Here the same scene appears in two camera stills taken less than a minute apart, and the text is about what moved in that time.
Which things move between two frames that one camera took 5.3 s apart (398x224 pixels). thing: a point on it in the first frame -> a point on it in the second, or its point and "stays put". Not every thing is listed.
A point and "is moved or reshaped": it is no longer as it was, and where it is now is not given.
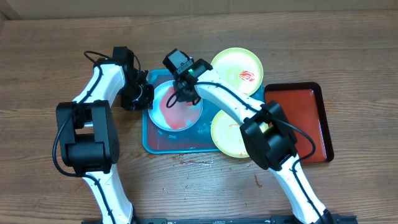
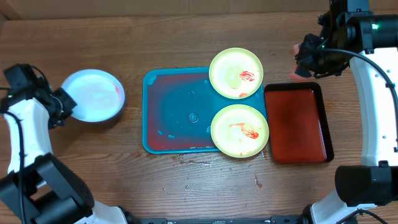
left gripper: (148, 102) -> (64, 97)
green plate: (227, 138) stays put
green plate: (240, 68) stays put
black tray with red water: (301, 103) stays put
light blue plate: (181, 116) is moved or reshaped
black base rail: (260, 219) stays put
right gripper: (188, 99) -> (306, 48)
